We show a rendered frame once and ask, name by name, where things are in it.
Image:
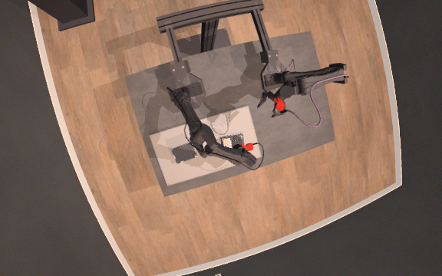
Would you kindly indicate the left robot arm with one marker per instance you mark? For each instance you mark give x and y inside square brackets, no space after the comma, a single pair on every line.
[306,79]

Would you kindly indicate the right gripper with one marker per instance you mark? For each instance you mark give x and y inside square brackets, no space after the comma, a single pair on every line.
[238,142]

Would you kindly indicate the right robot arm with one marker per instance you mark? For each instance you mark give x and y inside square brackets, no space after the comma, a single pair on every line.
[201,133]

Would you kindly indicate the beige well plate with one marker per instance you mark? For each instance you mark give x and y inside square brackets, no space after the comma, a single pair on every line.
[227,142]

